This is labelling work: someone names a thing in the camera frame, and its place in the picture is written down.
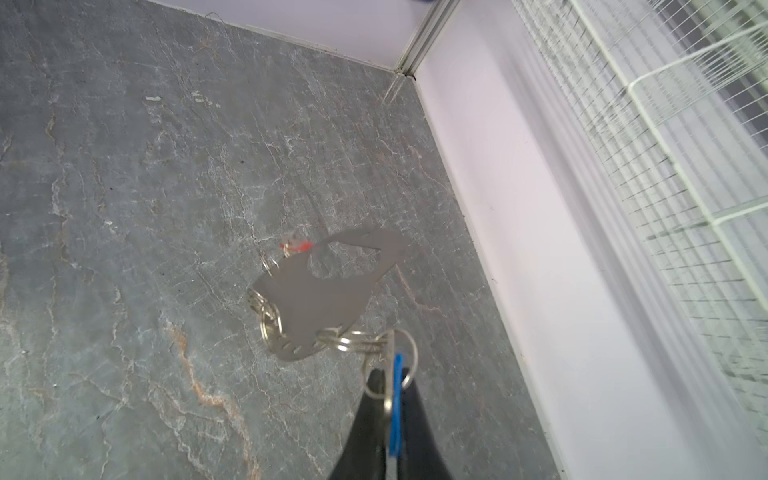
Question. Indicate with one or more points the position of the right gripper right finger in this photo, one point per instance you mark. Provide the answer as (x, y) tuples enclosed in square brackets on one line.
[(420, 458)]

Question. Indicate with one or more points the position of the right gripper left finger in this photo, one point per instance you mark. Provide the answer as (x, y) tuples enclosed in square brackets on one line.
[(364, 454)]

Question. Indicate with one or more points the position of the metal keyring with shoe plate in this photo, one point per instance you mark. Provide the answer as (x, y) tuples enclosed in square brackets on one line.
[(301, 314)]

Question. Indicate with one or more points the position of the aluminium frame profiles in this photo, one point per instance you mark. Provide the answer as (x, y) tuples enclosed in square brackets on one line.
[(425, 35)]

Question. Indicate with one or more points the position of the white wire basket long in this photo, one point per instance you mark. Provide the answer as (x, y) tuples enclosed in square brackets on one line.
[(673, 98)]

